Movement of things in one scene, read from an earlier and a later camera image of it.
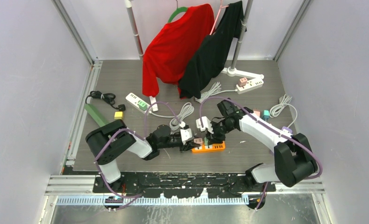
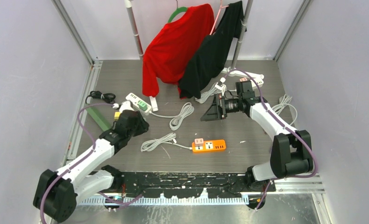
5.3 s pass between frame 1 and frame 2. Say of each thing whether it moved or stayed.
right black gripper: moved
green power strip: stayed
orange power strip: stayed
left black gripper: moved
